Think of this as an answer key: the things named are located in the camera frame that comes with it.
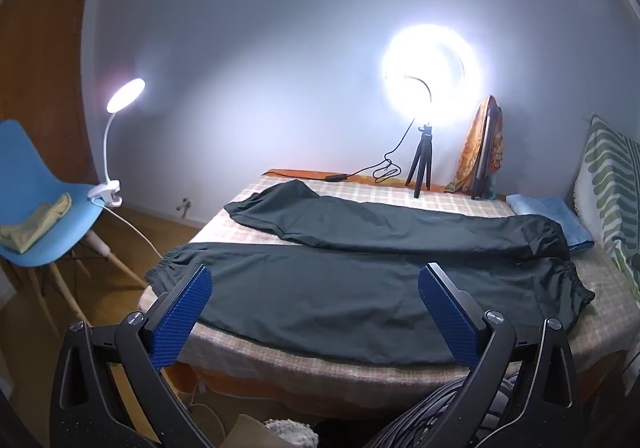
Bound brown cardboard piece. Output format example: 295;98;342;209
220;414;281;448

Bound orange patterned cloth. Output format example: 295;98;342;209
444;95;504;201

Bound yellow cloth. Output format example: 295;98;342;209
0;193;72;253

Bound blue chair with wooden legs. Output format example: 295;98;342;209
0;119;151;339

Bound blue folded towel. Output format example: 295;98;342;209
505;194;596;256

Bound dark ribbed object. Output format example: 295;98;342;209
365;374;521;448

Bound wooden door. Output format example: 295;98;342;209
0;0;106;189

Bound bed with checked sheet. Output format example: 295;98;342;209
137;176;640;424

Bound white clip lamp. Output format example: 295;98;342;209
88;78;147;207

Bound white lamp cable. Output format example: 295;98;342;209
101;204;164;261

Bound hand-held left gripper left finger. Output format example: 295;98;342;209
49;263;215;448

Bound black tripod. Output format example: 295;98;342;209
406;124;434;199

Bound white knitted item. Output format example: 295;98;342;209
264;419;320;448

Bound black pants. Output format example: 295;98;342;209
145;179;597;365

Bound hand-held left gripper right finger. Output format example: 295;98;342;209
364;263;586;448

